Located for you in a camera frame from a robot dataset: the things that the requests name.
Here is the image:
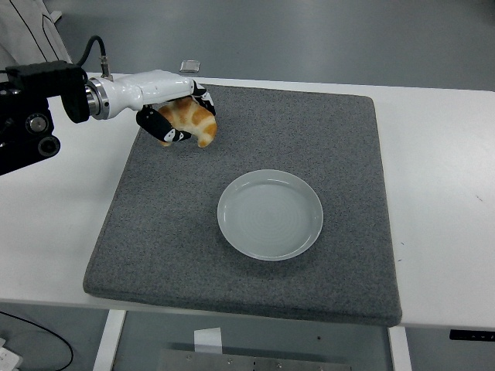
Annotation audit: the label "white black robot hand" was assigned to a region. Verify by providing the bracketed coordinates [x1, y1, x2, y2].
[103, 69, 217, 145]

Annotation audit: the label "golden croissant bread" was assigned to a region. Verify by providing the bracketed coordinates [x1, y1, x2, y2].
[157, 96, 219, 148]

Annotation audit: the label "round grey plate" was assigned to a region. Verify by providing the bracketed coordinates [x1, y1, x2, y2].
[216, 168, 324, 261]

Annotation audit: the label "grey speckled table mat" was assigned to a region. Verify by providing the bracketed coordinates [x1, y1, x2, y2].
[82, 83, 403, 328]

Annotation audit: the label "person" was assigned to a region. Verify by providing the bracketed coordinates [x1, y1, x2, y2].
[0, 0, 74, 74]

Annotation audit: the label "white table leg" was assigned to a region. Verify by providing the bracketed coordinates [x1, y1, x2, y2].
[387, 326, 413, 371]
[92, 308, 128, 371]

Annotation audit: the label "white floor device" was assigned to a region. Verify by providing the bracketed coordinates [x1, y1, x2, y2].
[0, 338, 23, 371]

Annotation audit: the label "black table control panel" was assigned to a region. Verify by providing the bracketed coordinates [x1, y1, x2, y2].
[449, 328, 495, 342]

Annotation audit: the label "black floor cable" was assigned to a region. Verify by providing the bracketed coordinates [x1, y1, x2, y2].
[0, 311, 74, 371]

